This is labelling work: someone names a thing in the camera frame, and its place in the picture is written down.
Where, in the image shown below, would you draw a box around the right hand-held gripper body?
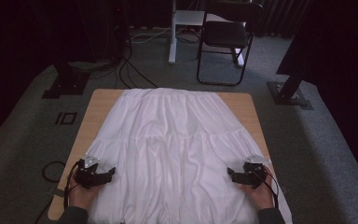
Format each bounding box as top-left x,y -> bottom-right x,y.
240,154 -> 272,189

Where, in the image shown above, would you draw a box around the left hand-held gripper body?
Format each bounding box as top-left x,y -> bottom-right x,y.
74,154 -> 108,189

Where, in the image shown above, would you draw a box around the white skirt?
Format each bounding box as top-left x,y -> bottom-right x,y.
87,87 -> 294,224

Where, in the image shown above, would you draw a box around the person's right hand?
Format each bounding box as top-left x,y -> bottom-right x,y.
238,166 -> 276,211

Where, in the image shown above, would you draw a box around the person's left hand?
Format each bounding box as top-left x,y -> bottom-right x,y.
67,177 -> 104,212

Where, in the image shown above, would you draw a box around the black slanted stand with base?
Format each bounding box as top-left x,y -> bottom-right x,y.
267,31 -> 314,111

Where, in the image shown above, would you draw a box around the black stand with flat base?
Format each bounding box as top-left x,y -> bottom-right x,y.
41,59 -> 91,100

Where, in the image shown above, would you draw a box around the black folding chair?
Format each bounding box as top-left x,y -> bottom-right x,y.
196,0 -> 265,88

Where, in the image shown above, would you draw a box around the dark curtain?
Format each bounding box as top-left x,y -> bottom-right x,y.
255,0 -> 312,39

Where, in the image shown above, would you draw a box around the black floor cables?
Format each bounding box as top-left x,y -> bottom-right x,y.
114,54 -> 159,91

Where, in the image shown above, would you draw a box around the white floor cable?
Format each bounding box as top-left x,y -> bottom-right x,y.
130,25 -> 172,44

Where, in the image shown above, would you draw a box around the white desk frame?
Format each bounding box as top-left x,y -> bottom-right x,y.
167,0 -> 246,68

